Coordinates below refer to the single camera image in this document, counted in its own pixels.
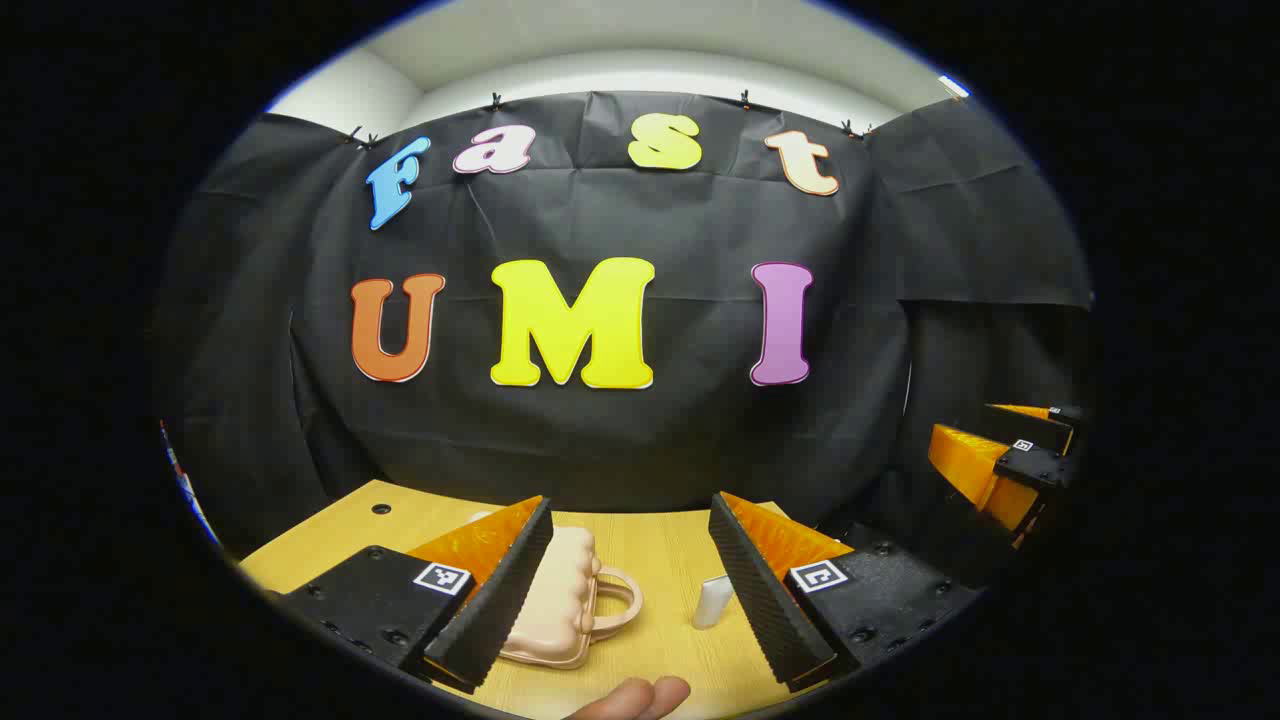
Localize black backdrop cloth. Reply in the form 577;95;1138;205
150;90;1096;561

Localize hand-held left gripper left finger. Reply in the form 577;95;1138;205
283;495;554;693

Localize pink suitcase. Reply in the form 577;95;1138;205
470;512;644;671

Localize white squeeze tube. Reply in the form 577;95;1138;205
692;575;736;631

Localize white printed banner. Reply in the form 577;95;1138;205
160;420;221;546

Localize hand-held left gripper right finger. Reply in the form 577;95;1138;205
708;490;981;693

